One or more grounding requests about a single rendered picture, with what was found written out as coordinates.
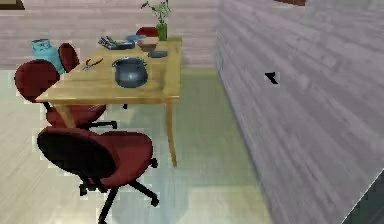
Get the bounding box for light blue trash can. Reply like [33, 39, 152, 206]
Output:
[31, 38, 66, 76]

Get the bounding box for dark grey plate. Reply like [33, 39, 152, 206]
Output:
[147, 50, 169, 59]

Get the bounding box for black door handle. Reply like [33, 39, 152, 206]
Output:
[264, 71, 279, 85]

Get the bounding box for wooden dining table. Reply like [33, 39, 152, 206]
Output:
[34, 35, 183, 168]

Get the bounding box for red brown wall frame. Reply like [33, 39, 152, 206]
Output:
[273, 0, 307, 7]

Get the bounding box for black pliers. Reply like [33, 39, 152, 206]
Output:
[82, 57, 104, 71]

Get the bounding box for brown bowl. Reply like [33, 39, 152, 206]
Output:
[136, 36, 160, 53]

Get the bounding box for brown framed picture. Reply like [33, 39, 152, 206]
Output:
[0, 0, 26, 11]

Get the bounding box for green vase with plant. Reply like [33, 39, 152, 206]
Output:
[140, 0, 172, 42]

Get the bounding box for dark grey cooking pot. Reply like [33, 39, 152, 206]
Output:
[111, 56, 149, 89]

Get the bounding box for blue plate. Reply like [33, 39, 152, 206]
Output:
[125, 34, 147, 42]

